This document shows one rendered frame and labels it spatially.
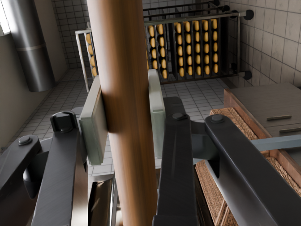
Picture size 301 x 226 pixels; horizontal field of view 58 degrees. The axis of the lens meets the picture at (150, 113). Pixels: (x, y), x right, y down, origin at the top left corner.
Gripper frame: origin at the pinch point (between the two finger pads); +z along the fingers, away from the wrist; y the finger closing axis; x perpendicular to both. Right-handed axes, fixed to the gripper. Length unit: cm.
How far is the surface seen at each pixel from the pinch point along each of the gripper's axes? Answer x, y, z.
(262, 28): -46, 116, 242
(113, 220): -110, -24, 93
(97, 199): -127, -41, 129
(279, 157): -71, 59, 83
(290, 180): -74, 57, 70
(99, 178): -126, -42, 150
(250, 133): -75, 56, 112
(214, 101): -128, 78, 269
